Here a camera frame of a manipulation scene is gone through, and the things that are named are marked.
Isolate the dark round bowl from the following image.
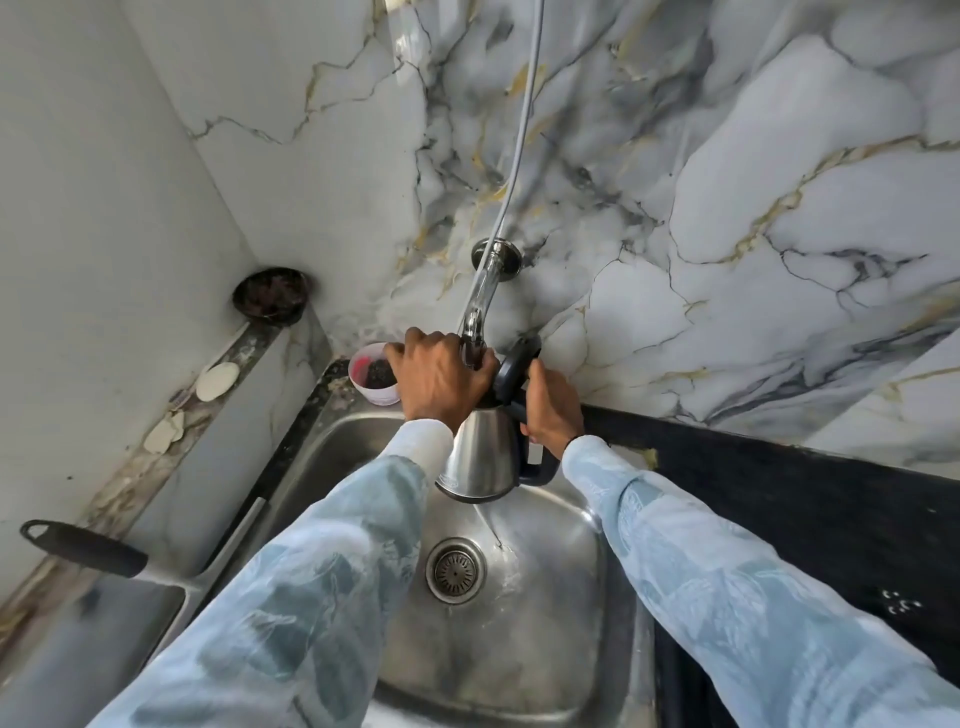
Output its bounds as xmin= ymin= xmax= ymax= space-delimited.
xmin=231 ymin=267 xmax=312 ymax=326

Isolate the round metal drain strainer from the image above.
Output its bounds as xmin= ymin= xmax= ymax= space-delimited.
xmin=425 ymin=537 xmax=488 ymax=606

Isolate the white soap piece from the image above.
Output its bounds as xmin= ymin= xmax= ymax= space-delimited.
xmin=195 ymin=363 xmax=242 ymax=401
xmin=143 ymin=410 xmax=186 ymax=456

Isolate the pink plastic cup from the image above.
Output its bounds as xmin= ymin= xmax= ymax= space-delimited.
xmin=348 ymin=342 xmax=407 ymax=408

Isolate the person's left forearm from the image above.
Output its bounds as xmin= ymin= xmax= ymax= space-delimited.
xmin=88 ymin=418 xmax=456 ymax=728

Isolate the person's right forearm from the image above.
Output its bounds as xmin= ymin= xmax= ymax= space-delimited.
xmin=561 ymin=434 xmax=960 ymax=728

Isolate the black handled squeegee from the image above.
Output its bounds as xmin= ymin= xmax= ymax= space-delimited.
xmin=19 ymin=495 xmax=269 ymax=603

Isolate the person's right hand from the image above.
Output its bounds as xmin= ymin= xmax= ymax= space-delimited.
xmin=519 ymin=358 xmax=587 ymax=457

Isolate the person's left hand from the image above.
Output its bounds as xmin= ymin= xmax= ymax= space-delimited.
xmin=384 ymin=327 xmax=501 ymax=438

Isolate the stainless steel sink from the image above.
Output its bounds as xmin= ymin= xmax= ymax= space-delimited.
xmin=201 ymin=408 xmax=659 ymax=728

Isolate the stainless steel electric kettle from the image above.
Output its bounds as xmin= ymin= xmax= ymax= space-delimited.
xmin=435 ymin=333 xmax=561 ymax=504

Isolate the grey hose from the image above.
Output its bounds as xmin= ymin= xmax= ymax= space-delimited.
xmin=490 ymin=0 xmax=547 ymax=250

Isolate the chrome wall tap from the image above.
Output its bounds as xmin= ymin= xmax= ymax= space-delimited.
xmin=458 ymin=236 xmax=525 ymax=370

